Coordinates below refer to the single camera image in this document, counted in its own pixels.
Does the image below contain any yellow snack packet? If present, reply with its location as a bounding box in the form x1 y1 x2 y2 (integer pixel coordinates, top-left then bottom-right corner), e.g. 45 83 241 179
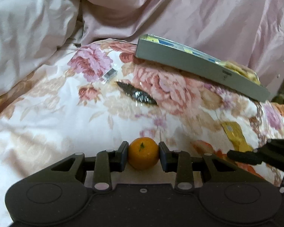
221 121 253 152

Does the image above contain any small orange mandarin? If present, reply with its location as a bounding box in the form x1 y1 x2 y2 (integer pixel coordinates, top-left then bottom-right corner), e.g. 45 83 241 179
128 137 159 170

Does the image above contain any orange red snack packet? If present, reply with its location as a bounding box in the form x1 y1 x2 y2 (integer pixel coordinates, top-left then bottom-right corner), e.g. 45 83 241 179
191 139 263 178

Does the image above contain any bread snack in wrapper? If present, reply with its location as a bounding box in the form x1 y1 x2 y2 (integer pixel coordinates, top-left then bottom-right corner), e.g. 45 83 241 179
218 61 261 85

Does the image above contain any floral quilt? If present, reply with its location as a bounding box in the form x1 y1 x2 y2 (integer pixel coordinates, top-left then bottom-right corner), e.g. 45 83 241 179
0 40 284 226

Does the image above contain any grey snack box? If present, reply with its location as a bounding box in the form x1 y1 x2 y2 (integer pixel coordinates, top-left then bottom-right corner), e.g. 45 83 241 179
135 34 270 102

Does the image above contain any dark seaweed snack packet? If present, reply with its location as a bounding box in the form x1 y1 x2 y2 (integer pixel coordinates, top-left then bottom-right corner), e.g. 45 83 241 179
116 82 157 106

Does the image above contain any clear wrapper with barcode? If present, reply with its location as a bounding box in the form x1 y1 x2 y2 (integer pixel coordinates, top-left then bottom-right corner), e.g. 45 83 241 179
100 68 117 84

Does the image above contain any pink satin curtain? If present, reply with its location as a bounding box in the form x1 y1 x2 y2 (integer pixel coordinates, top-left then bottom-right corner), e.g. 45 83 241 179
81 0 284 94

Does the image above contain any pale pink duvet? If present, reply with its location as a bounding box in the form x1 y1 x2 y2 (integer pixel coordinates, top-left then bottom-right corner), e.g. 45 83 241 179
0 0 80 96

